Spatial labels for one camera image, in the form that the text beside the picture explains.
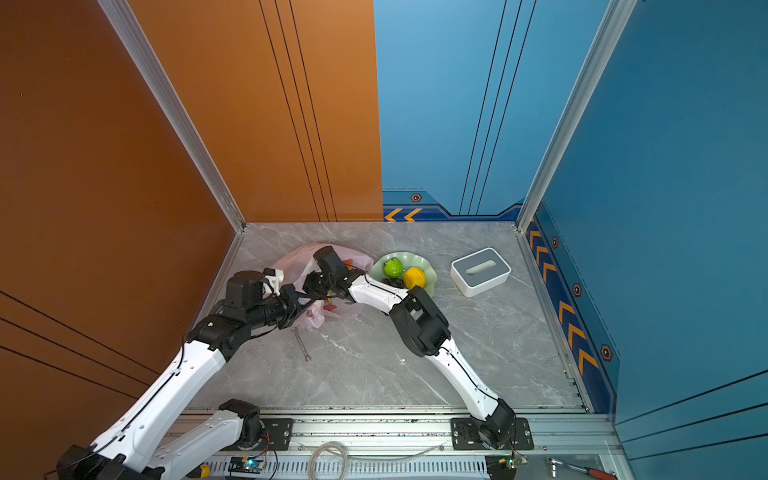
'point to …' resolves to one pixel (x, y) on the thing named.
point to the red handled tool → (598, 473)
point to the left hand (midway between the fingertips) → (318, 294)
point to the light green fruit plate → (407, 260)
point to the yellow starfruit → (414, 277)
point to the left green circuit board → (245, 465)
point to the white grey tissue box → (480, 271)
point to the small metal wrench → (306, 356)
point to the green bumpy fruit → (392, 268)
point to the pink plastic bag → (296, 264)
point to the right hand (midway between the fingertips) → (289, 285)
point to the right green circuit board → (501, 466)
